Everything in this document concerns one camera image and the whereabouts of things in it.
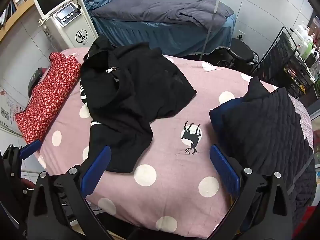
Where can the white plastic bottle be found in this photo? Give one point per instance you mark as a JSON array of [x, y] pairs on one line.
[[300, 33]]

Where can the white beauty machine with screen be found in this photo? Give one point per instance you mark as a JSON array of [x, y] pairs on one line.
[[65, 30]]

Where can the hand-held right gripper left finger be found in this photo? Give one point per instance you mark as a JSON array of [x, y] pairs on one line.
[[96, 170]]

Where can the massage bed with blue skirt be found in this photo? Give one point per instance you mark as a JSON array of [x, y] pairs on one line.
[[150, 35]]

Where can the wooden shelf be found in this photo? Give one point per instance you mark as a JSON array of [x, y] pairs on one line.
[[15, 22]]

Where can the wall poster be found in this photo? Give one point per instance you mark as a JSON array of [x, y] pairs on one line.
[[10, 107]]

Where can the green plastic bottle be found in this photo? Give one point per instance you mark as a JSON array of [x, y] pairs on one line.
[[308, 48]]

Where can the black round stool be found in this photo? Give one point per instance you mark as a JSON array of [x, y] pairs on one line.
[[240, 50]]

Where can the gray duvet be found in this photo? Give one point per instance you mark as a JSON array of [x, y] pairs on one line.
[[155, 7]]

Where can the black quilted jacket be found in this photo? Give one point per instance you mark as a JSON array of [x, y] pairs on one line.
[[270, 130]]

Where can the red floral garment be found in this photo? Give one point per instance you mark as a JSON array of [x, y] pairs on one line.
[[47, 97]]

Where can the white wall socket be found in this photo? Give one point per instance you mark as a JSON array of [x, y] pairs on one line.
[[241, 33]]

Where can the pink polka dot bed sheet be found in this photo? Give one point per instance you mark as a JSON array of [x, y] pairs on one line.
[[162, 180]]

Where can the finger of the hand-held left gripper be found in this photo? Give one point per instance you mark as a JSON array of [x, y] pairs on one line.
[[30, 149]]

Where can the dark round object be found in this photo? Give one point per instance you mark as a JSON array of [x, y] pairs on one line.
[[35, 80]]

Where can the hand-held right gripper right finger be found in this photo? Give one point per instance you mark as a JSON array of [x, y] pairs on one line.
[[223, 170]]

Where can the black zip jacket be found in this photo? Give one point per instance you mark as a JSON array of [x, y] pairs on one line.
[[130, 87]]

